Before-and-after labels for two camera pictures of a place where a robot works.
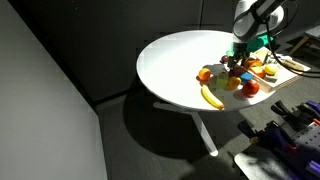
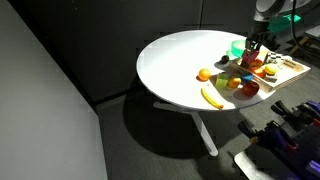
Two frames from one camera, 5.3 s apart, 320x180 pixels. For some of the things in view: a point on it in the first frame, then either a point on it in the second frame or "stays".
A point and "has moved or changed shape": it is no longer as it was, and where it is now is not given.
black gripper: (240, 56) to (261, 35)
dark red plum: (224, 58) stays
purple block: (238, 71) has moved or changed shape
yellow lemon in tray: (271, 69) stays
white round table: (184, 71) stays
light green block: (222, 80) stays
